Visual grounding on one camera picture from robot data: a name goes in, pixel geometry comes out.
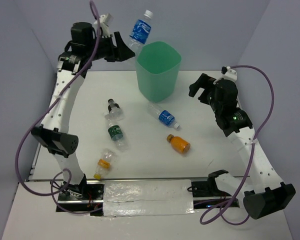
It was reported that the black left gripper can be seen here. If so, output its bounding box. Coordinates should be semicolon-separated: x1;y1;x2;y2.
87;32;137;63

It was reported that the blue label clear bottle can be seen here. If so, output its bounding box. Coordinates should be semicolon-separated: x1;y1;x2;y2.
128;10;154;56

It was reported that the black label bottle black cap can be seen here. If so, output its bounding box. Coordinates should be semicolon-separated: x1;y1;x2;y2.
105;98;124;121

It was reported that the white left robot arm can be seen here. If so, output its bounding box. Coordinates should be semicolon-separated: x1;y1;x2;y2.
31;22;135;200

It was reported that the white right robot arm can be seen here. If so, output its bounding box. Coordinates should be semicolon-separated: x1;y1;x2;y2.
189;73;296;220

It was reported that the green plastic bin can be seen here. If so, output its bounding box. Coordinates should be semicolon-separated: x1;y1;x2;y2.
135;41;182;103

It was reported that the blue label bottle white cap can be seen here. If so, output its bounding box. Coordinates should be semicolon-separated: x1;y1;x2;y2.
147;102;180;130

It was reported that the orange juice bottle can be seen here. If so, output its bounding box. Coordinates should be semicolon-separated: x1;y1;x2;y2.
166;134;191;154

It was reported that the green label clear bottle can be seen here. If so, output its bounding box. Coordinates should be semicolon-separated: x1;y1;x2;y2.
107;120;128;151

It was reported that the silver tape patch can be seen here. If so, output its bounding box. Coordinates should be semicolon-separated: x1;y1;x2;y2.
102;179;195;217

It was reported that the orange label bottle yellow cap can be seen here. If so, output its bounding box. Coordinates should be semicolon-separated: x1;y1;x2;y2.
93;148;118;180

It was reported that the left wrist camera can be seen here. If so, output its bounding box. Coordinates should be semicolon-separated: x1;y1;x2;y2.
93;13;113;36

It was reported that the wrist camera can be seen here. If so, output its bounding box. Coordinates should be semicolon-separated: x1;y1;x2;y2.
221;66;238;82
93;13;113;36

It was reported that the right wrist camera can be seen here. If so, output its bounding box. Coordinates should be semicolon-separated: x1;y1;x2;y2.
221;66;238;82

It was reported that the black metal base rail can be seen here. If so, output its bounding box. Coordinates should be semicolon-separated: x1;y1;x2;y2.
56;180;231;216

